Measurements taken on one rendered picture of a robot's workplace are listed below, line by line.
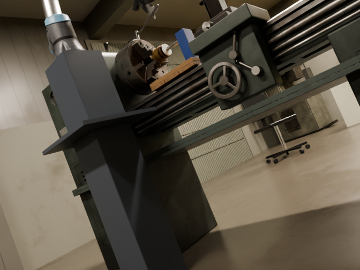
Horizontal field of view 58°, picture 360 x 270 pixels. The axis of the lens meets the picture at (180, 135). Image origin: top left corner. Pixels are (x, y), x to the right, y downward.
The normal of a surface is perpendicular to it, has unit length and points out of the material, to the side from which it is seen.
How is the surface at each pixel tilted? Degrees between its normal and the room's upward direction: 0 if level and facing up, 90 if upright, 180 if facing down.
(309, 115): 90
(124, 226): 90
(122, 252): 90
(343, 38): 90
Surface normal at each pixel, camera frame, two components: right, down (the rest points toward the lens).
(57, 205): 0.66, -0.33
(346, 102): -0.64, 0.20
